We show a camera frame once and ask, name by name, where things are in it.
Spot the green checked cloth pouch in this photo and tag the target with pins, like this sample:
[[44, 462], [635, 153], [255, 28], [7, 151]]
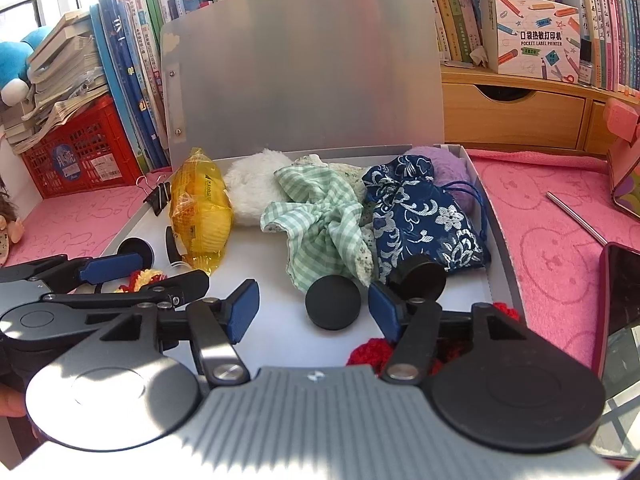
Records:
[[320, 220]]

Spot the brown-haired baby doll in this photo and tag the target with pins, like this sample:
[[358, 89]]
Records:
[[10, 230]]

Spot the stack of worn books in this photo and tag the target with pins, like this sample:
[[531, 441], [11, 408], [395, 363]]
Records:
[[65, 70]]

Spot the black round disc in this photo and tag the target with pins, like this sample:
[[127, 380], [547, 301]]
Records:
[[417, 275], [332, 305], [135, 247], [172, 247]]

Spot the phone in red case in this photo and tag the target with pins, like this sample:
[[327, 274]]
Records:
[[622, 300]]

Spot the person's left hand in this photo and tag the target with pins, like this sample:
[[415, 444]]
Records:
[[10, 404]]

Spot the blue white plush toy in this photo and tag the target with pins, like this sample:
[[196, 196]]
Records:
[[15, 60]]

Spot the silver cardboard box with lid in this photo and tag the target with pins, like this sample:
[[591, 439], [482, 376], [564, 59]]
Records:
[[300, 60]]

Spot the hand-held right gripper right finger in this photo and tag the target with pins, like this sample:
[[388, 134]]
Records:
[[382, 310]]

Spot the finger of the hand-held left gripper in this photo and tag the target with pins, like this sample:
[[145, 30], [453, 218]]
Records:
[[110, 266], [175, 285]]

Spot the row of blue slim books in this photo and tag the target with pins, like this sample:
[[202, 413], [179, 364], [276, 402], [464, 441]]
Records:
[[130, 85]]

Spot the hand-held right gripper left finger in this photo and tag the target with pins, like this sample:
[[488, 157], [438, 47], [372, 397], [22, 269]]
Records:
[[245, 310]]

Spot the pink triangular toy house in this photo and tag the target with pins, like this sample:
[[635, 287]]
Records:
[[627, 175]]

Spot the red plastic crate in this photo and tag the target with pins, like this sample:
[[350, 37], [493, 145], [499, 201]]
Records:
[[90, 150]]

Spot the white printed cardboard box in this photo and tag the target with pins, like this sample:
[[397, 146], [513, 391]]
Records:
[[530, 35]]

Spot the row of assorted upright books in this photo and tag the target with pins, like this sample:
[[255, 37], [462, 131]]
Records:
[[615, 20]]

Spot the black binder clip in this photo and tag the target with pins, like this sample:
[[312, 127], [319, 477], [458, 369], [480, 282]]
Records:
[[160, 195]]

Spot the purple plush toy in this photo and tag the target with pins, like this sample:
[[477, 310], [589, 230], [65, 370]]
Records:
[[450, 170]]

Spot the wooden drawer organiser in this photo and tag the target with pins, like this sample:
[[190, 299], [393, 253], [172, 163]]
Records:
[[525, 115]]

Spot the pink rabbit-print blanket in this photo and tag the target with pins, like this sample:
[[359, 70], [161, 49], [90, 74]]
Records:
[[550, 270]]

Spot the yellow snack packet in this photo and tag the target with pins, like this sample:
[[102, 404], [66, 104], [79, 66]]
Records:
[[200, 215]]

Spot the metal straw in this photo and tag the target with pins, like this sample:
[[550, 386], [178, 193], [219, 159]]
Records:
[[575, 217]]

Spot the red crochet pouch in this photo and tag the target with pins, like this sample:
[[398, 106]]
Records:
[[370, 350]]

